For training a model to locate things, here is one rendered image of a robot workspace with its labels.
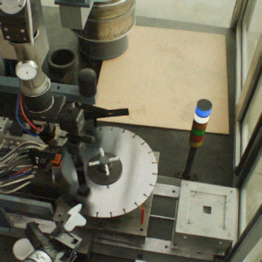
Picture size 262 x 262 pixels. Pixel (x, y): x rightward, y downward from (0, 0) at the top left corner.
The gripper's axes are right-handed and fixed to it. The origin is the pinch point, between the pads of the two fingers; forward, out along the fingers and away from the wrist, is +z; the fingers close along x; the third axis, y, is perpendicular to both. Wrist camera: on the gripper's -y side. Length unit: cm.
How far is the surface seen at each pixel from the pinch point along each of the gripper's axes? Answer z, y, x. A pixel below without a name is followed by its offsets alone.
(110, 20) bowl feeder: 57, -31, 50
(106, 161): 8.8, 1.2, 19.5
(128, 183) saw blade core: 11.1, 9.6, 14.7
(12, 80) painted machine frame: 15, -42, 27
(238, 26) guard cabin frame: 112, 11, 60
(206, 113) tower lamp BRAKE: 18, 23, 43
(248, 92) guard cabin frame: 55, 30, 45
